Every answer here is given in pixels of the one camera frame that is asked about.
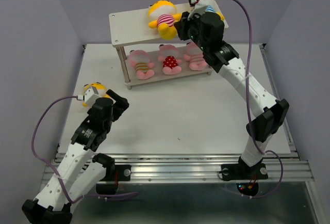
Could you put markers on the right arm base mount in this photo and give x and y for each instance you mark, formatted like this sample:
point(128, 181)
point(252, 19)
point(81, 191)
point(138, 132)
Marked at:
point(240, 172)

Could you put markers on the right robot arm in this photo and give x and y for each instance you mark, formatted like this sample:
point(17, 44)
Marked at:
point(265, 112)

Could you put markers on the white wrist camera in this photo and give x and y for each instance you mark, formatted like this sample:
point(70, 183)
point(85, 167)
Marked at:
point(198, 7)
point(89, 97)

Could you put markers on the pink frog toy striped shirt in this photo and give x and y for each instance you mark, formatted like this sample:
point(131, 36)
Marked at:
point(194, 56)

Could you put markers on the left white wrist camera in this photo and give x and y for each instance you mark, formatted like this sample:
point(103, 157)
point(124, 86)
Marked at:
point(89, 97)

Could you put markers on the yellow toy pink stripes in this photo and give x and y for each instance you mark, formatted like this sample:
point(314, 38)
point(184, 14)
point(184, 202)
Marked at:
point(101, 89)

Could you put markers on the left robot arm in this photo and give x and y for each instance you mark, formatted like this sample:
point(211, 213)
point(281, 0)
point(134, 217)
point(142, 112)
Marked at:
point(82, 167)

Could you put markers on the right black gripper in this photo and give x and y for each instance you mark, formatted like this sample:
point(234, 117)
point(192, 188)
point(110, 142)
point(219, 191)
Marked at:
point(182, 25)

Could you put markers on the pink frog toy polka-dot dress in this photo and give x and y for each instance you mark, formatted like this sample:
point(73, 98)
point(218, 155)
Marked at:
point(168, 56)

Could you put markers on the yellow toy red stripes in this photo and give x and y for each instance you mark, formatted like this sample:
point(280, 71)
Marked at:
point(162, 15)

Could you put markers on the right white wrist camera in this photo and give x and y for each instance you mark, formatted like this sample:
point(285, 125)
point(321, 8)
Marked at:
point(198, 7)

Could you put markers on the pink frog toy orange stripes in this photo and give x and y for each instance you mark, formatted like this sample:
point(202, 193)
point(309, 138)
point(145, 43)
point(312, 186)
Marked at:
point(142, 64)

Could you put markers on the aluminium rail frame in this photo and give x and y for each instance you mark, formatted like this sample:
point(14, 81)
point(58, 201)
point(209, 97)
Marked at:
point(178, 129)

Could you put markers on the white two-tier shelf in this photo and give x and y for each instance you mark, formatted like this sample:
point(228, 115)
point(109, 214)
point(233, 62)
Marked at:
point(129, 31)

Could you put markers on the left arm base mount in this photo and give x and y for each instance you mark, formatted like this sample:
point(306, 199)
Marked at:
point(114, 172)

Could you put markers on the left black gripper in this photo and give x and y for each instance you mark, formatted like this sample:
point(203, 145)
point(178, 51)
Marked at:
point(121, 104)

